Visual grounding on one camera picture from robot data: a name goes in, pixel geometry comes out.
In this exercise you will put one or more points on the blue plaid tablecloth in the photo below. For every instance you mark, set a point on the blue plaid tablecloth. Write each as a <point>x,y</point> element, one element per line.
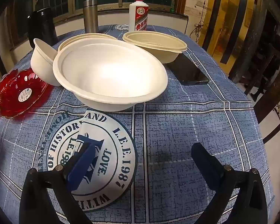
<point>177,126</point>

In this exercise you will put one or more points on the large white foam bowl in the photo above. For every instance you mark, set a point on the large white foam bowl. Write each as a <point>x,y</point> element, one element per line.
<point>112,74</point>

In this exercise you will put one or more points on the steel thermos flask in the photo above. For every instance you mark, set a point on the steel thermos flask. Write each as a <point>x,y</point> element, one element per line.
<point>90,16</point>

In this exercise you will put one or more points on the black smartphone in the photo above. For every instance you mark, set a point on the black smartphone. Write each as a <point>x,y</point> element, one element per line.
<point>189,71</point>

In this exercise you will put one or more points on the small white bowl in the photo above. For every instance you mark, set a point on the small white bowl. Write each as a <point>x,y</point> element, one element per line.
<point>42,63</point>

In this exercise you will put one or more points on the gold striped door frame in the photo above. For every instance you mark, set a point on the gold striped door frame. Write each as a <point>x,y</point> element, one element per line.
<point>231,16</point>

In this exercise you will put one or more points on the black cylindrical canister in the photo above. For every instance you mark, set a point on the black cylindrical canister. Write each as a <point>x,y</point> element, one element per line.
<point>42,25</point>

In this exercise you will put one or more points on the large red glass plate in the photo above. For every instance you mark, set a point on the large red glass plate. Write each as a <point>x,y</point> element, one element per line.
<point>35,86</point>

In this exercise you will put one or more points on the dark wooden chair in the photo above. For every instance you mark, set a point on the dark wooden chair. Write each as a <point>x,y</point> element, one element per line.
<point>274,91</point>

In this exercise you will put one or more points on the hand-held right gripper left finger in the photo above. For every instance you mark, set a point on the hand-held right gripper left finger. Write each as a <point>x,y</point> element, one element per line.
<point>84,165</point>

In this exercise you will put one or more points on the white liquor bottle red cap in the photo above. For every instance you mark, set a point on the white liquor bottle red cap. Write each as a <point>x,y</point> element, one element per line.
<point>137,16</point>

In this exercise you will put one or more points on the cream ribbed plastic bowl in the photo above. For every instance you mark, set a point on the cream ribbed plastic bowl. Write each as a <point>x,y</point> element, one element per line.
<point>84,39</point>
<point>154,43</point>

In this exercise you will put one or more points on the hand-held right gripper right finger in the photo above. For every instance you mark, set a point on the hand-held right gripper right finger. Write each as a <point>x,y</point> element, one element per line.
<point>200,161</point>

